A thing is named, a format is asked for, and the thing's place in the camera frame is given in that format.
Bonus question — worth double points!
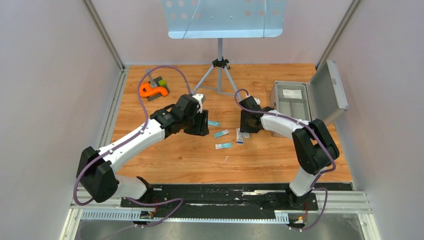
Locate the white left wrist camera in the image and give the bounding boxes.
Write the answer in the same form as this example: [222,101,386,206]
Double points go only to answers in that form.
[192,93,206,113]

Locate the blue white sachet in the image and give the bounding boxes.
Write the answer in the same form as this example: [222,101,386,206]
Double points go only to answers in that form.
[213,129,230,138]
[215,142,232,150]

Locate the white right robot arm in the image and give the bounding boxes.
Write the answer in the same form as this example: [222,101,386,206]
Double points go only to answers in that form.
[238,96,340,209]

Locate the blue music stand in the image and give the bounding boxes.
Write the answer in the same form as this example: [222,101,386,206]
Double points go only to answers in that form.
[161,0,287,94]

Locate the small white blue box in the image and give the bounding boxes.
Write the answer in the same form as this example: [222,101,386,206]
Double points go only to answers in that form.
[236,128,244,145]

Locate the blue Basewing sachet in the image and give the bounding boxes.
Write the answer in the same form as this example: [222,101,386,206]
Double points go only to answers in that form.
[207,120,221,127]

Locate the grey plastic tray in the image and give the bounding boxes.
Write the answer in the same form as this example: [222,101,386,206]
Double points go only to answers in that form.
[274,81,312,121]

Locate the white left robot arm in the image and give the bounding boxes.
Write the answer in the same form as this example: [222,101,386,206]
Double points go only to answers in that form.
[73,93,209,207]

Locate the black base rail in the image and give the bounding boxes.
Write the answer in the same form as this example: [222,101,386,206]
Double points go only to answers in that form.
[119,181,355,221]

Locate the white pads zip bag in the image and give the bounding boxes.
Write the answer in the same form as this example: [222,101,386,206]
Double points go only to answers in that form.
[282,89,303,99]

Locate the grey metal case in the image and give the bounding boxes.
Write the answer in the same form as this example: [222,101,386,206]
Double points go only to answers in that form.
[269,59,349,125]

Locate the white pad strips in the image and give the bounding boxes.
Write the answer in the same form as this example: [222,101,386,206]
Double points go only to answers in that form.
[241,132,250,138]

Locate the orange grey toy fixture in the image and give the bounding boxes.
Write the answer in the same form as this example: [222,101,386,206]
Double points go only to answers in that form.
[139,73,170,102]

